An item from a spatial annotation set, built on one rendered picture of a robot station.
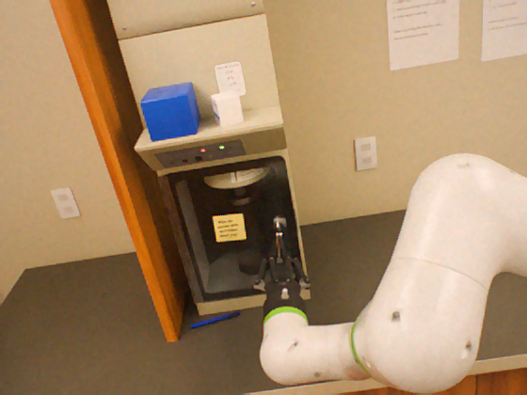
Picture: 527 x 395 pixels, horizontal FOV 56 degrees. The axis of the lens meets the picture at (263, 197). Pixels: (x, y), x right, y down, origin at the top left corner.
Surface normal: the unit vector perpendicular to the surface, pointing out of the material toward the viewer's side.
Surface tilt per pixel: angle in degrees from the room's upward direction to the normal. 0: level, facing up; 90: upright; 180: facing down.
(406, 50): 90
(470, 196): 47
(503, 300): 0
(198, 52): 90
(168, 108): 90
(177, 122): 90
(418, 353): 61
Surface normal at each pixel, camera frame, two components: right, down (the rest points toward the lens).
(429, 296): -0.20, -0.50
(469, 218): -0.10, -0.25
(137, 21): 0.03, 0.47
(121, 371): -0.17, -0.87
